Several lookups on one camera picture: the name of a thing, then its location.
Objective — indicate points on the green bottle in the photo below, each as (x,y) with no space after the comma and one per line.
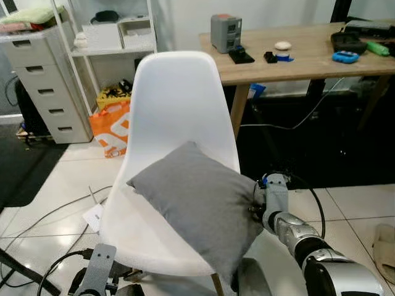
(378,48)

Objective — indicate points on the plain white box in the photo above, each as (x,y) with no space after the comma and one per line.
(102,37)

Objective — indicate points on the white open-top box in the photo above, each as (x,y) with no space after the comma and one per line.
(136,34)

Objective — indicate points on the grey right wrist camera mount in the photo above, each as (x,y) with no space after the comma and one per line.
(276,194)

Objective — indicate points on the flat black stand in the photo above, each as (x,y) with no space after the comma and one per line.
(242,57)

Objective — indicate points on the small black block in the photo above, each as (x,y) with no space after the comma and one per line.
(270,57)

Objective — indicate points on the blue handheld controller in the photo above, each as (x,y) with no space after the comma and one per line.
(344,57)

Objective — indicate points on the pink folded cloth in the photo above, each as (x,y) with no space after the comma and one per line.
(15,27)

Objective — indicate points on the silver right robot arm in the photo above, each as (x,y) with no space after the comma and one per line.
(333,274)

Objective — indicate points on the blue tape roll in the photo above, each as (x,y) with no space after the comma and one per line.
(286,58)

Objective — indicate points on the small white figure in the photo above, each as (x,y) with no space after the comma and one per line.
(80,42)

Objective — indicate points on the black zip case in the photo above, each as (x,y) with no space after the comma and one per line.
(349,42)

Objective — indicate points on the grey drawer cabinet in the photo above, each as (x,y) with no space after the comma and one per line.
(49,92)

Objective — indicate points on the black rubber floor mat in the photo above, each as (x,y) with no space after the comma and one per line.
(24,166)

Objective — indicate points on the yellow and black box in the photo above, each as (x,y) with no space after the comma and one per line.
(113,97)

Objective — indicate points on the dark flat box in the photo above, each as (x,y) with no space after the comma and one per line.
(373,28)

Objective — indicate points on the grey box device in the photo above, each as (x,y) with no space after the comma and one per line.
(225,34)

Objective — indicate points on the light green towel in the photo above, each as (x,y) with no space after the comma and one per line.
(28,13)

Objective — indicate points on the grey square pillow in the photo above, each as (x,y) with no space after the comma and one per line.
(197,203)

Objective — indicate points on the white round object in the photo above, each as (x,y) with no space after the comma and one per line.
(282,45)

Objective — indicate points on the orange shopping bag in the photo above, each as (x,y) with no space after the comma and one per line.
(111,129)

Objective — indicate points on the white metal shelf rack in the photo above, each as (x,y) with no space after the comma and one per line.
(111,52)

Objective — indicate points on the white chair with wooden legs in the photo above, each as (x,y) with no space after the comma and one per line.
(176,98)

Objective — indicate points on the wooden table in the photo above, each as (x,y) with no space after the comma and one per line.
(308,68)

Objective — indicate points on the blue snack packet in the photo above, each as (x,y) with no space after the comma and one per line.
(257,90)

